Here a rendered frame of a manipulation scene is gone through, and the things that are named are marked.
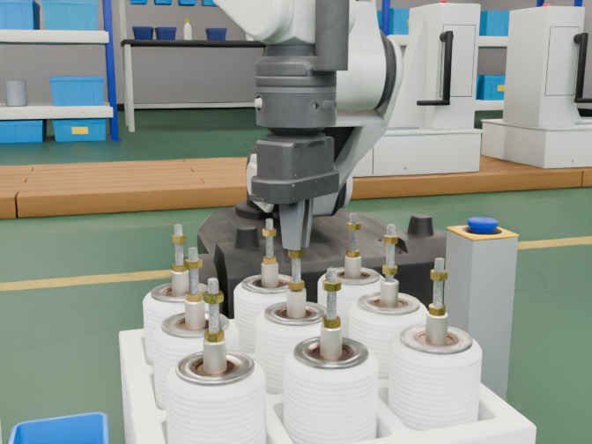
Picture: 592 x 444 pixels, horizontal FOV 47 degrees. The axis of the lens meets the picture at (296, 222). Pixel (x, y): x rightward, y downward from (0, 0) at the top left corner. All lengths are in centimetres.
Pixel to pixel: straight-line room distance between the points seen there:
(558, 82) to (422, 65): 65
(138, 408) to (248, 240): 55
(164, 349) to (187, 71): 842
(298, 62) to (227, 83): 848
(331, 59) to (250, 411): 35
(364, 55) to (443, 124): 195
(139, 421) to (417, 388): 28
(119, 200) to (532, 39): 200
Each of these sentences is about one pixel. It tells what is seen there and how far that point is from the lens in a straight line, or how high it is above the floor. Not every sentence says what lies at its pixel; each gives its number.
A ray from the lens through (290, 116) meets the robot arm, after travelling 72.
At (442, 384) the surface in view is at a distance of 72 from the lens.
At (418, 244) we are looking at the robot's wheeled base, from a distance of 133.
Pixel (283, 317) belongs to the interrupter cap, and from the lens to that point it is 80.
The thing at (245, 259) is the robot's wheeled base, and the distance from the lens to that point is 122.
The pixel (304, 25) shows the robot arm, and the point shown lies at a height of 57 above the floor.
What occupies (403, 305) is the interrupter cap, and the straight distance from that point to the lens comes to 85.
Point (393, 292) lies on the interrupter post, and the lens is 84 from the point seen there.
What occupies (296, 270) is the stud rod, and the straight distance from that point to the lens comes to 79.
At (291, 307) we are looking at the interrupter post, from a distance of 80.
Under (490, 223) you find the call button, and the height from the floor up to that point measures 33.
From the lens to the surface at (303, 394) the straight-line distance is 68.
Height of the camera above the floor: 53
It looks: 13 degrees down
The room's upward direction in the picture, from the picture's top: straight up
